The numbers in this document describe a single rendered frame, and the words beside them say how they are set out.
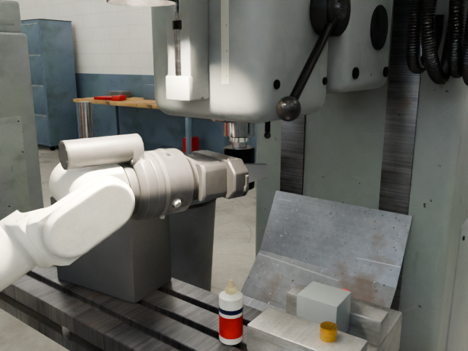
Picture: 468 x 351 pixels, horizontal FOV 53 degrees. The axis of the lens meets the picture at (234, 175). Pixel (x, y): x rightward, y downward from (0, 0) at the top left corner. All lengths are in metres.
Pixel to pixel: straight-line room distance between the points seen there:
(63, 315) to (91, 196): 0.48
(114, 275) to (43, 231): 0.45
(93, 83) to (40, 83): 0.79
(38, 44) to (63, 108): 1.03
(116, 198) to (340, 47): 0.39
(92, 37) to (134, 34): 0.96
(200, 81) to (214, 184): 0.14
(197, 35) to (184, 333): 0.51
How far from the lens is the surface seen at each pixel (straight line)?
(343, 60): 0.73
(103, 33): 7.75
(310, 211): 1.07
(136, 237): 0.92
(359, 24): 0.76
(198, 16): 0.60
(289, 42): 0.61
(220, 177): 0.64
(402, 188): 0.99
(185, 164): 0.61
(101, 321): 0.93
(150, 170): 0.59
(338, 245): 1.04
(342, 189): 1.05
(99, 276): 1.00
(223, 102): 0.60
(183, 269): 2.71
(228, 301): 0.79
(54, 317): 1.01
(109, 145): 0.58
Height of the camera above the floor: 1.39
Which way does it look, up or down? 14 degrees down
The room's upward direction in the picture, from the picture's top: straight up
